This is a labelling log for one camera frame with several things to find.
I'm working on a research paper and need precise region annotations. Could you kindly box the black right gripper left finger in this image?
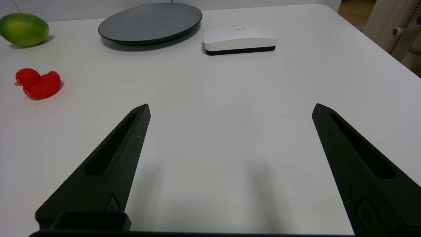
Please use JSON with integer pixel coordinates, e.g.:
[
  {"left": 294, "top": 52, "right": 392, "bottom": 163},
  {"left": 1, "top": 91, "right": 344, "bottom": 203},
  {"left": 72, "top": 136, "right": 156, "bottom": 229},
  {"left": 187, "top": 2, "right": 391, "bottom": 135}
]
[{"left": 35, "top": 104, "right": 151, "bottom": 231}]

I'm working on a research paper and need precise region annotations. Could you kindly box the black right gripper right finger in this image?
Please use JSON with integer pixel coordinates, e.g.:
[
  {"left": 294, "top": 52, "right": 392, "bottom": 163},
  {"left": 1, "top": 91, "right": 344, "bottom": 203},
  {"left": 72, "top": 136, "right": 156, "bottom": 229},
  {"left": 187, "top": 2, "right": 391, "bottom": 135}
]
[{"left": 312, "top": 103, "right": 421, "bottom": 237}]

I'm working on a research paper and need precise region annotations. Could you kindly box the gray round plate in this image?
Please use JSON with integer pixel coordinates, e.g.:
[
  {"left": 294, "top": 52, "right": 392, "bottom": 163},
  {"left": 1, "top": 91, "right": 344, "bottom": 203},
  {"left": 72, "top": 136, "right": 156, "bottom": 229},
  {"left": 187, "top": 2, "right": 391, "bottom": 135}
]
[{"left": 98, "top": 3, "right": 203, "bottom": 46}]

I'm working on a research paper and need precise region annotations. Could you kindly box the red tomato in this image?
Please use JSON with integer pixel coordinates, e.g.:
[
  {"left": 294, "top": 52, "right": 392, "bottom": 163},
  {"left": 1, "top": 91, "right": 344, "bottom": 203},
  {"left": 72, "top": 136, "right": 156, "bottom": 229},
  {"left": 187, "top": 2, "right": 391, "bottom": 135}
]
[{"left": 14, "top": 68, "right": 62, "bottom": 100}]

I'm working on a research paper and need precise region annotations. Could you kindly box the green lime fruit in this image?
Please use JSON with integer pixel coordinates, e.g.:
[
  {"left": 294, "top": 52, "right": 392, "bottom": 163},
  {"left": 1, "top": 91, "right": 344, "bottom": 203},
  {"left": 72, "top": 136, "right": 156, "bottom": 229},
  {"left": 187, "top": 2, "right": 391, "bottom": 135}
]
[{"left": 0, "top": 13, "right": 50, "bottom": 47}]

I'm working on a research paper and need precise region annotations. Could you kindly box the white shelf unit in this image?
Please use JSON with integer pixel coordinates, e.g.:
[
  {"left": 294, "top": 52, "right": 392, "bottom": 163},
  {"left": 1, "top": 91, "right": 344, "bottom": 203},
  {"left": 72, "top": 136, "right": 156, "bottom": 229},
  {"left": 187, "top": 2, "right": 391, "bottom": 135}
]
[{"left": 363, "top": 0, "right": 421, "bottom": 78}]

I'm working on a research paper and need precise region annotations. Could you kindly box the white whiteboard eraser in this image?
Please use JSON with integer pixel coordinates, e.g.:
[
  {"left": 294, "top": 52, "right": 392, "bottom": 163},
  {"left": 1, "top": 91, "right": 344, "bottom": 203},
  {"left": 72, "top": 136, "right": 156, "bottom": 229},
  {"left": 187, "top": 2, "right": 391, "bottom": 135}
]
[{"left": 203, "top": 26, "right": 279, "bottom": 56}]

